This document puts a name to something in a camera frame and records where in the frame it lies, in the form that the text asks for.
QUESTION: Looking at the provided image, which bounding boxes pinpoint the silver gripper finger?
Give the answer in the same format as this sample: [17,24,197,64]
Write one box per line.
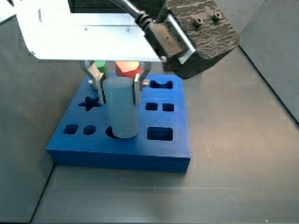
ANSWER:
[133,62,152,105]

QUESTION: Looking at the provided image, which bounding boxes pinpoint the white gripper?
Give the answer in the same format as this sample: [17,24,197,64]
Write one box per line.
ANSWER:
[13,0,159,103]

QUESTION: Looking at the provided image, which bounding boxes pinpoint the light blue oval cylinder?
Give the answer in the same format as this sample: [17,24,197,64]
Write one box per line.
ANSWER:
[102,76,137,138]

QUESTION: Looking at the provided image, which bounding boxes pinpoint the blue foam shape-sorter board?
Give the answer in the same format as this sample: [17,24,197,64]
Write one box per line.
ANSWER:
[46,74,192,173]

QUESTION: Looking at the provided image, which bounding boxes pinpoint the green hexagonal prism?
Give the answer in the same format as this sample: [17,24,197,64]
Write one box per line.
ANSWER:
[94,60,108,74]

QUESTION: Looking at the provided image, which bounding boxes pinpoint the red pentagonal prism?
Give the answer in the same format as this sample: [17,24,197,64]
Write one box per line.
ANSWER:
[115,61,141,79]

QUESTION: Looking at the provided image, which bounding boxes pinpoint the black camera cable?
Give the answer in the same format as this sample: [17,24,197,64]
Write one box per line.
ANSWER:
[109,0,184,62]

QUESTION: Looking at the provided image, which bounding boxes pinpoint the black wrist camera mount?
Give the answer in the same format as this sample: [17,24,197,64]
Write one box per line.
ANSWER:
[156,0,239,80]

